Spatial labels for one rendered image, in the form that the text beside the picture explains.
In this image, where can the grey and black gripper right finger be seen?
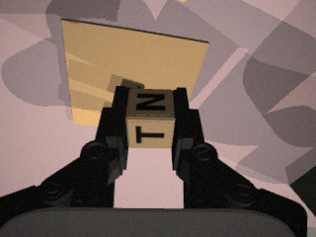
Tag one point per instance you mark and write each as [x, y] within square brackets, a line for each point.
[210, 183]

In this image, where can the tan flat mat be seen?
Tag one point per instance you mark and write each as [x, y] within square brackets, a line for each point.
[99, 56]

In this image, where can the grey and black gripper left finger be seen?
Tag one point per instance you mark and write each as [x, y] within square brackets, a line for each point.
[84, 181]

